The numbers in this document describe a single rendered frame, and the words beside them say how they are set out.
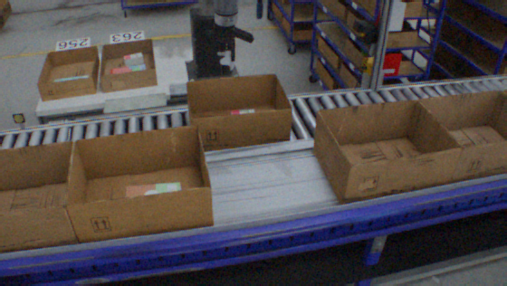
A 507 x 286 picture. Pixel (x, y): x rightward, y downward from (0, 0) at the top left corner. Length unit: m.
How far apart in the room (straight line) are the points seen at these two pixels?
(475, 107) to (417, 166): 0.53
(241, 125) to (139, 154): 0.45
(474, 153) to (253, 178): 0.72
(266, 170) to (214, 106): 0.59
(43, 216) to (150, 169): 0.43
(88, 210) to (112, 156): 0.30
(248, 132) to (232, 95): 0.29
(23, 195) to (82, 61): 1.23
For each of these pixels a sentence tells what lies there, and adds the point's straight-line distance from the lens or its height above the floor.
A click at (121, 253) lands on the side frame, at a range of 1.21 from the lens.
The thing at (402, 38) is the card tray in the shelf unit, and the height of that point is 0.80.
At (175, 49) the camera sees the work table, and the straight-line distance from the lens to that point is 2.59.
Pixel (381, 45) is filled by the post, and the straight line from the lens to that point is 2.14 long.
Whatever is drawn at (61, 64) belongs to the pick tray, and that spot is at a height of 0.76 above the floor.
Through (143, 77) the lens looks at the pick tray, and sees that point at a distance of 2.19.
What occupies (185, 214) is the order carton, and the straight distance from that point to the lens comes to 1.20.
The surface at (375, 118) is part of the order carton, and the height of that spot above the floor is 0.99.
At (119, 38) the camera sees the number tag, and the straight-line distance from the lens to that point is 2.56.
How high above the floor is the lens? 1.83
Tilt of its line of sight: 37 degrees down
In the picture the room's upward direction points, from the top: straight up
